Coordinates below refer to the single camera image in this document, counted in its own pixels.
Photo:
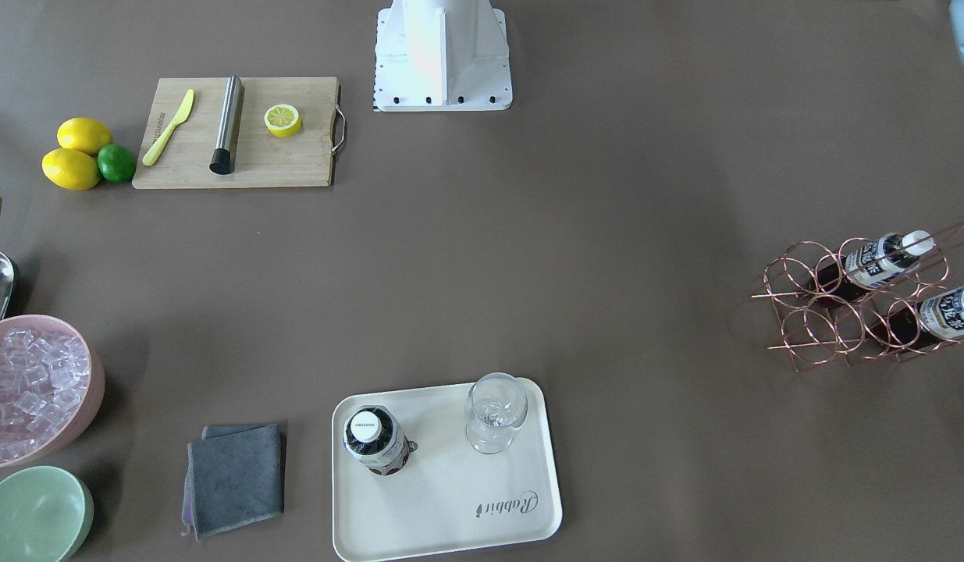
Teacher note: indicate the yellow lemon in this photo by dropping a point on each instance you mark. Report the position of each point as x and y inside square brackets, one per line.
[71, 169]
[84, 134]

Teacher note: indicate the green lime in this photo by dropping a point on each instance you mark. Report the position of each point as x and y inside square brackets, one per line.
[116, 163]

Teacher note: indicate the steel muddler black tip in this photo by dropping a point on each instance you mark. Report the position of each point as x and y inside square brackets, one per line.
[225, 149]

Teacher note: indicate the copper wire bottle basket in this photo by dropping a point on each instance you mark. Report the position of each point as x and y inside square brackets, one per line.
[854, 332]

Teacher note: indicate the cream rabbit tray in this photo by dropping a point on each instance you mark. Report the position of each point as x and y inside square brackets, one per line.
[447, 497]

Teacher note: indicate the tea bottle white cap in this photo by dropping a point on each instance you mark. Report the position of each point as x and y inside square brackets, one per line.
[376, 440]

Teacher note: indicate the green bowl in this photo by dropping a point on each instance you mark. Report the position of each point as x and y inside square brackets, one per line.
[45, 515]

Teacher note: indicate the clear wine glass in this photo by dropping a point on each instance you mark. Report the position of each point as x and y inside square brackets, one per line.
[496, 408]

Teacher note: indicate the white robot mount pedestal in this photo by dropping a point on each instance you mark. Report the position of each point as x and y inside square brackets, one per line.
[442, 56]

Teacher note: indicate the pink bowl with ice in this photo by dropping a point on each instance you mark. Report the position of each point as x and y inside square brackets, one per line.
[51, 387]

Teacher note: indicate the half lemon slice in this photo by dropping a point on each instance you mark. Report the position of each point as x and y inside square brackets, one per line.
[283, 120]

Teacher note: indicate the grey folded cloth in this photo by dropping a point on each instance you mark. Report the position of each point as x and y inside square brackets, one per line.
[234, 478]

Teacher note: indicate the yellow plastic knife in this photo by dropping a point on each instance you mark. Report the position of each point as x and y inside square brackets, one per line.
[180, 117]

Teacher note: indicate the wooden cutting board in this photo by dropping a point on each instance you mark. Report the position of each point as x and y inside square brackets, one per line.
[261, 160]

